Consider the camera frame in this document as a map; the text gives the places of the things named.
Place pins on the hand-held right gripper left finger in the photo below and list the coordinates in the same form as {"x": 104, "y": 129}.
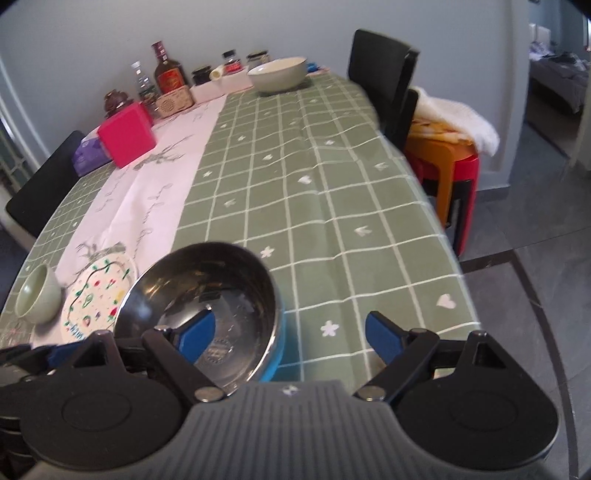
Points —
{"x": 198, "y": 334}

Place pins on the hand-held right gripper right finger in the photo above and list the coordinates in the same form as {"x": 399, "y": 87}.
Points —
{"x": 383, "y": 336}

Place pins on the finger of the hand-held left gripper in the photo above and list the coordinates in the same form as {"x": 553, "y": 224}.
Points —
{"x": 60, "y": 354}

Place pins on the steel bowl with blue shell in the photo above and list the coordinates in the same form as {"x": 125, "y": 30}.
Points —
{"x": 184, "y": 281}

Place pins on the white painted plate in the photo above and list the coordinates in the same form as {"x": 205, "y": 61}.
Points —
{"x": 99, "y": 288}

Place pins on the small green ceramic bowl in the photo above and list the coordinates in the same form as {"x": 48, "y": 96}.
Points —
{"x": 39, "y": 295}

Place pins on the red plastic stool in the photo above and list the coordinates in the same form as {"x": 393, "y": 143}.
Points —
{"x": 467, "y": 203}

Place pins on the black chair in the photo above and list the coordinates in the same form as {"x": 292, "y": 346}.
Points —
{"x": 376, "y": 64}
{"x": 44, "y": 189}

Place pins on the green checkered tablecloth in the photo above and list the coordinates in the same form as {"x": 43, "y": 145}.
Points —
{"x": 314, "y": 184}

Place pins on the white printed table runner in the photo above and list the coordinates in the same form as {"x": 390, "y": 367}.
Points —
{"x": 171, "y": 157}

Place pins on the orange plastic stool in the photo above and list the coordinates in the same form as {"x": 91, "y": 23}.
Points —
{"x": 443, "y": 154}

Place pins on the frosted glass window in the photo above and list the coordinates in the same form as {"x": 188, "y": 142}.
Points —
{"x": 11, "y": 159}

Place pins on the purple tissue pack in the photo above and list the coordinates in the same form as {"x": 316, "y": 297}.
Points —
{"x": 87, "y": 154}

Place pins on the pink box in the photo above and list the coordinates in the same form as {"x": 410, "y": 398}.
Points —
{"x": 127, "y": 134}

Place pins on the white fluffy blanket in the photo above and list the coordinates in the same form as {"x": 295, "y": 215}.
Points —
{"x": 455, "y": 115}

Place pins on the white flat box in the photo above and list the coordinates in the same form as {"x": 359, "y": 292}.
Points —
{"x": 217, "y": 87}

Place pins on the brown lidded jar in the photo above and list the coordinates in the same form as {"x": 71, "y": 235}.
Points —
{"x": 115, "y": 99}

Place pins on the clear glass bottle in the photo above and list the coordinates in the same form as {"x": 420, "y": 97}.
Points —
{"x": 142, "y": 85}

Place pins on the small black jar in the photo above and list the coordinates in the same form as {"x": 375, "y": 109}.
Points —
{"x": 201, "y": 76}

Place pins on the dark bottle with red label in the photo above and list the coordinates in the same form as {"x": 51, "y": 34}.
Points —
{"x": 170, "y": 74}

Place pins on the white tube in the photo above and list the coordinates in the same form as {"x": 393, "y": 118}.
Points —
{"x": 217, "y": 73}

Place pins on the large cream bowl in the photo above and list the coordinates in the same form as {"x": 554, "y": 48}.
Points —
{"x": 279, "y": 76}

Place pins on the jar with red label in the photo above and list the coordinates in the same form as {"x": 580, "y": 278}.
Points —
{"x": 232, "y": 63}

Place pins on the small blue object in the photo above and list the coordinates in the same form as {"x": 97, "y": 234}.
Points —
{"x": 316, "y": 69}

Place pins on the clear glass jar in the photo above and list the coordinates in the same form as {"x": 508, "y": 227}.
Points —
{"x": 258, "y": 57}

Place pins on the bed with clothes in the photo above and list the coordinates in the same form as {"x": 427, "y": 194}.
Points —
{"x": 561, "y": 69}

